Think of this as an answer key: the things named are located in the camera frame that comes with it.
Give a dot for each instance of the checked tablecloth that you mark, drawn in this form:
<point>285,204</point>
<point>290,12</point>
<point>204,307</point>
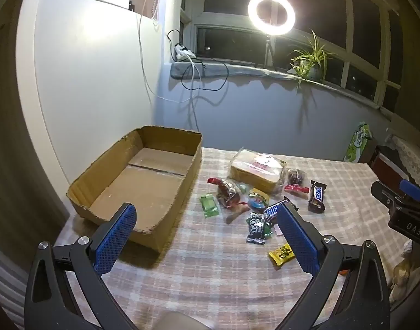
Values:
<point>213,282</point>

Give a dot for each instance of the yellow candy packet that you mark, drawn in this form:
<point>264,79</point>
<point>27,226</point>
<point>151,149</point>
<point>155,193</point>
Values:
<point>280,255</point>

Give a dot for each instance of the white cabinet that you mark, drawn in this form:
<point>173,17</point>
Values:
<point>93,75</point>

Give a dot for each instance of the brown cardboard box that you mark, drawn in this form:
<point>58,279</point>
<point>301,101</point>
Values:
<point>144,178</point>

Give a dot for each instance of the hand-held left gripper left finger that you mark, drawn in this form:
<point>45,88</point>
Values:
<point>115,240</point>

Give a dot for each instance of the clear dark pastry packet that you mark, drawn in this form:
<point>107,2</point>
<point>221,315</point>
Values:
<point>295,177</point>
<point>228,194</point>

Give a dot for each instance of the person's right hand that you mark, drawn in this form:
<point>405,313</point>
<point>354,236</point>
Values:
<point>404,271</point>

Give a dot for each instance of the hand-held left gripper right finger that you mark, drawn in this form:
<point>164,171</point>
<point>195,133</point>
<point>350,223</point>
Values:
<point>295,237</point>

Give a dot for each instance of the white power strip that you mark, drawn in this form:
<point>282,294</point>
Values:
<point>184,53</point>

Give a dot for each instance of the colourful candy packet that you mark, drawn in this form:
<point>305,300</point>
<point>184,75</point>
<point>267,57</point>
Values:
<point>258,198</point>

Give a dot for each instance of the window with white frame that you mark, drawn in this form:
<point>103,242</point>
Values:
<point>337,13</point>

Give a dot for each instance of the green candy packet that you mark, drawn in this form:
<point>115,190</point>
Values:
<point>210,206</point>

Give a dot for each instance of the beige lace cloth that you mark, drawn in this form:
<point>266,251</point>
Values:
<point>412,158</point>

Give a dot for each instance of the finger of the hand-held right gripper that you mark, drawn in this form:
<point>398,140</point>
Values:
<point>410,187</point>
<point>385,192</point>

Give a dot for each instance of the brown chocolate bar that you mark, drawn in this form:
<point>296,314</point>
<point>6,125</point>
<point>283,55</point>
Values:
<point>317,196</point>
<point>273,210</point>

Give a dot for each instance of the bagged sliced bread loaf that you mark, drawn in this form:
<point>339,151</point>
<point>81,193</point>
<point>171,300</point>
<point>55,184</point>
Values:
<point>254,170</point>

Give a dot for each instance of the potted spider plant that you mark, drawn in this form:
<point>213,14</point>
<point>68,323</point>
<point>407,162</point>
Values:
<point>311,65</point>

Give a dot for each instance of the small orange object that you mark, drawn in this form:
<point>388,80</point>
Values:
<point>343,272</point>

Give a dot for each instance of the dark wooden furniture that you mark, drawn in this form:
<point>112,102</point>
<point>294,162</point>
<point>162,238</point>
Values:
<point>385,165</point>

